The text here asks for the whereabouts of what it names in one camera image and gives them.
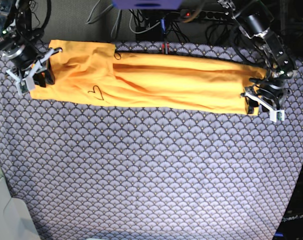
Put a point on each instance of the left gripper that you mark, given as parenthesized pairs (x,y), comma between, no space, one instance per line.
(272,88)

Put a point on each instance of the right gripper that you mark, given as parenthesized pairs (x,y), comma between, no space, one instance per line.
(21,49)

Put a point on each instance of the yellow T-shirt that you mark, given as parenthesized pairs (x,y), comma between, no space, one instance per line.
(92,73)

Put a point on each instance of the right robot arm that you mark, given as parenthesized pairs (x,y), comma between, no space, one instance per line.
(16,15)

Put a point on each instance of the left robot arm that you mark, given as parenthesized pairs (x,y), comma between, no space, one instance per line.
(253,19)

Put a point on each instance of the blue fan-patterned tablecloth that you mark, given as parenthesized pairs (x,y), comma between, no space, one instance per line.
(149,173)

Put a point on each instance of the red black table clamp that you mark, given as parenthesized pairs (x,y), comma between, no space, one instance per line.
(165,48)

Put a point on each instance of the black OpenArm labelled case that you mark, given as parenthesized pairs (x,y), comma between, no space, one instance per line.
(291,225)

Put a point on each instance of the blue box at top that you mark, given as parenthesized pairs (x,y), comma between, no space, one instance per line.
(147,4)

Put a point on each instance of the white plastic bin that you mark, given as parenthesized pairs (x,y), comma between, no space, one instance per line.
(15,220)

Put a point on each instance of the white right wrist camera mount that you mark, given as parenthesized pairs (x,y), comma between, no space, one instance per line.
(24,83)

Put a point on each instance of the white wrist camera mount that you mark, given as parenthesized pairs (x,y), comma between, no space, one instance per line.
(24,83)
(274,113)

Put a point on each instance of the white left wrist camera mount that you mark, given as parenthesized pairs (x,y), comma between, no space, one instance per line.
(274,113)

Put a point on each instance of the white power strip red switch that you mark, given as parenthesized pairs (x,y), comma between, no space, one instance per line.
(215,15)

